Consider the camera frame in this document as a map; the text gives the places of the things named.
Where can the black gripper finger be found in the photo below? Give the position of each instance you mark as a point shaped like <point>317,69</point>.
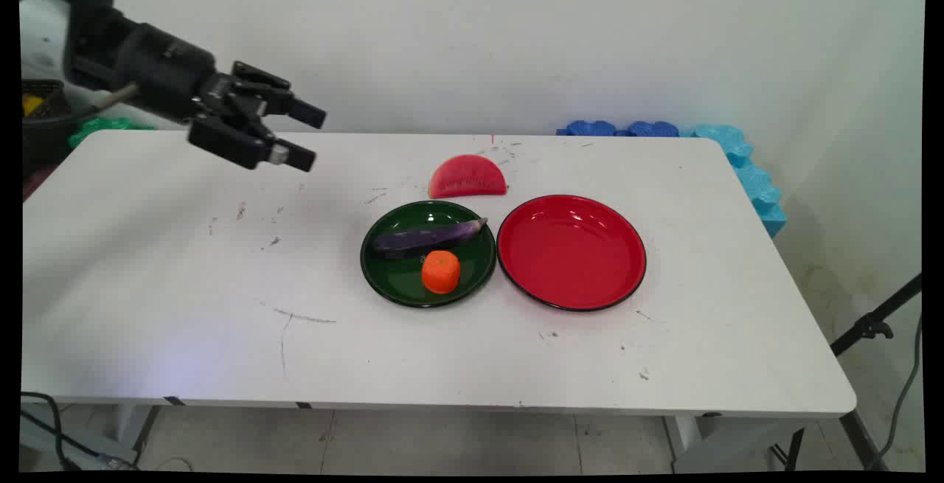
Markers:
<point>243,145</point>
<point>276,99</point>

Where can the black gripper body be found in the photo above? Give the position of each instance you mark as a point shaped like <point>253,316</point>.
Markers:
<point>166,70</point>

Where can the purple toy eggplant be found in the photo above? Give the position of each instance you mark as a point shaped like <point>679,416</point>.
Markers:
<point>428,236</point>

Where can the green foam mat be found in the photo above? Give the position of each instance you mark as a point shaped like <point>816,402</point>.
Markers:
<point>103,127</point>

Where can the black basket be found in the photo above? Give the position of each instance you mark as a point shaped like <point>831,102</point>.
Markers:
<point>44,129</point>

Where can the yellow object in basket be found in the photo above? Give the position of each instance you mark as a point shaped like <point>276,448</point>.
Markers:
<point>32,103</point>

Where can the dark green plate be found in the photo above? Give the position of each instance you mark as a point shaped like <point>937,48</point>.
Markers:
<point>402,276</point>

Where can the red toy watermelon slice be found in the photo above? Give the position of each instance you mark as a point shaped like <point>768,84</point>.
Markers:
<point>467,177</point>

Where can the orange toy carrot piece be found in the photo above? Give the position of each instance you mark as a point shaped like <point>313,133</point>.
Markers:
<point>441,273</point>

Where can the dark blue foam mat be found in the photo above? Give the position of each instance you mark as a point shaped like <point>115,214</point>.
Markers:
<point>653,129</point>
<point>590,128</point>

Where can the red plate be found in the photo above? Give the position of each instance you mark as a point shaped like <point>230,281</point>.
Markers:
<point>571,253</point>

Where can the light blue foam mat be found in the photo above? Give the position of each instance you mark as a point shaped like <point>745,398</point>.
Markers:
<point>748,173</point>

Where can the white table leg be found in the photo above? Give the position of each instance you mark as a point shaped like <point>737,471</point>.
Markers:
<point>708,446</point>

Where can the black tripod leg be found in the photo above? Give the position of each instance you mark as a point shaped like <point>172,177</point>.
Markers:
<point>870,328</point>

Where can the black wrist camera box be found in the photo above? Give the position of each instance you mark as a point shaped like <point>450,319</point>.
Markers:
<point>88,26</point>

